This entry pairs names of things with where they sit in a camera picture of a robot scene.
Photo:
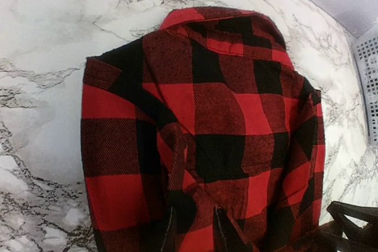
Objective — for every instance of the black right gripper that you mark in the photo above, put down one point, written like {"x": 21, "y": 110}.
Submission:
{"x": 354, "y": 228}

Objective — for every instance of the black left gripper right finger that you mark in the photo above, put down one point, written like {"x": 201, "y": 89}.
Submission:
{"x": 226, "y": 238}

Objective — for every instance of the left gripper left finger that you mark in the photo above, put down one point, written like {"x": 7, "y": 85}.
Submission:
{"x": 168, "y": 231}

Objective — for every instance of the red black plaid shirt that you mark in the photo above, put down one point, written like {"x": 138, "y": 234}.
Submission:
{"x": 206, "y": 112}

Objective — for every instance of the white plastic basket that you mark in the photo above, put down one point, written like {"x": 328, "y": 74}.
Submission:
{"x": 365, "y": 53}

